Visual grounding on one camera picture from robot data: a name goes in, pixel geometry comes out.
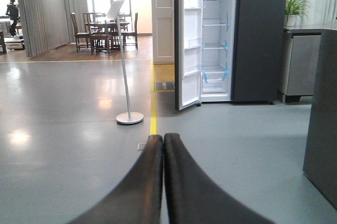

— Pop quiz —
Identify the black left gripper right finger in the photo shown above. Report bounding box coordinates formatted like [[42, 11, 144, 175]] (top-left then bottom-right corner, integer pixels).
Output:
[[164, 133, 272, 223]]

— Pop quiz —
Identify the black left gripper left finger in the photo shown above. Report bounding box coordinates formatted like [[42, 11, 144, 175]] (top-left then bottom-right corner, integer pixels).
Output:
[[69, 135, 163, 223]]

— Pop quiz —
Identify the grey fridge door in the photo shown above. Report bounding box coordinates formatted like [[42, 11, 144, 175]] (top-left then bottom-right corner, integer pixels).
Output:
[[174, 0, 203, 111]]

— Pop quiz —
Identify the clear fridge crisper drawer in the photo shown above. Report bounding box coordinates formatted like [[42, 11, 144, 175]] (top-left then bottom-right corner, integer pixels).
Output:
[[202, 70, 227, 84]]

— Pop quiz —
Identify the silver floor socket plate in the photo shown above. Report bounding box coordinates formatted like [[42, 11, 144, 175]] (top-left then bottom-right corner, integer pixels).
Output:
[[137, 142, 146, 151]]

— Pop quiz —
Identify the silver floor sign stand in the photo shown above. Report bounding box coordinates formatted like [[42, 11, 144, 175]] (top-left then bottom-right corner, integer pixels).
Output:
[[107, 0, 144, 125]]

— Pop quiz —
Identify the dark floor label sign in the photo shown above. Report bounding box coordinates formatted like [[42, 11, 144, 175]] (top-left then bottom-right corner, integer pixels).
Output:
[[154, 82, 175, 91]]

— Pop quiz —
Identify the clear lower door bin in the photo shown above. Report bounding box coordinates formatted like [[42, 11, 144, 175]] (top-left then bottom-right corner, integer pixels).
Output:
[[184, 64, 201, 77]]

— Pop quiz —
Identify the clear door bin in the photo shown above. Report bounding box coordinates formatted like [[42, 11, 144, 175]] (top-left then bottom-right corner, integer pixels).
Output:
[[188, 0, 206, 8], [184, 37, 204, 49], [184, 64, 201, 77]]

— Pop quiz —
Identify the grey stone kitchen counter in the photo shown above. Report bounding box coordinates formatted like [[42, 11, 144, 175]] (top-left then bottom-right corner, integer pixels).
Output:
[[287, 25, 336, 208]]

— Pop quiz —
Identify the clear middle door bin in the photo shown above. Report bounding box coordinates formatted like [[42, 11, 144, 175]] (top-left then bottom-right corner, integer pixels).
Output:
[[184, 37, 204, 49]]

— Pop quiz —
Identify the dark wooden chair right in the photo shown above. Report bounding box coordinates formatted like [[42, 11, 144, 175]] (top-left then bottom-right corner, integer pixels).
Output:
[[122, 13, 138, 49]]

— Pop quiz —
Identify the dark wooden chair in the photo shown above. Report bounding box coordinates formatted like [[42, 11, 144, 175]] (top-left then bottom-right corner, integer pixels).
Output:
[[122, 13, 138, 49], [71, 12, 91, 52], [88, 13, 112, 54]]

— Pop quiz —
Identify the dark wooden chair front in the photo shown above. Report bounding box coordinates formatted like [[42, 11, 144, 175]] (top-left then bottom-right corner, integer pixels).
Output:
[[88, 13, 112, 54]]

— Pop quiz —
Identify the dark wooden chair left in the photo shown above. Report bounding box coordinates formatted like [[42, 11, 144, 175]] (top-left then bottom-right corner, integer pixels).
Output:
[[71, 12, 91, 52]]

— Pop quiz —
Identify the dark wooden dining table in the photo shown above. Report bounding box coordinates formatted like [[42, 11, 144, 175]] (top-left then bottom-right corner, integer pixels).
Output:
[[84, 21, 131, 51]]

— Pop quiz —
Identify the steel undercounter cabinet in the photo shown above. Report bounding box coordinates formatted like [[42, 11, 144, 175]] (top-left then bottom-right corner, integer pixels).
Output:
[[277, 28, 322, 104]]

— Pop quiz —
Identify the clear upper door bin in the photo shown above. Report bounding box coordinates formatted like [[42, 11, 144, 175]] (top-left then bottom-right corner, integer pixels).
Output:
[[188, 0, 206, 8]]

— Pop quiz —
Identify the green potted plant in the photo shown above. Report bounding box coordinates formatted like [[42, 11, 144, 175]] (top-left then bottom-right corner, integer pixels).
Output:
[[284, 0, 311, 27]]

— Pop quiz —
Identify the white panelled wardrobe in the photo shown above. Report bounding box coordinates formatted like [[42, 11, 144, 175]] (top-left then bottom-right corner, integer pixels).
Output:
[[152, 0, 174, 64]]

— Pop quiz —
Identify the black humanoid robot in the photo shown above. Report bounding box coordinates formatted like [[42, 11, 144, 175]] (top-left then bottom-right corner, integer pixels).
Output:
[[5, 0, 20, 36]]

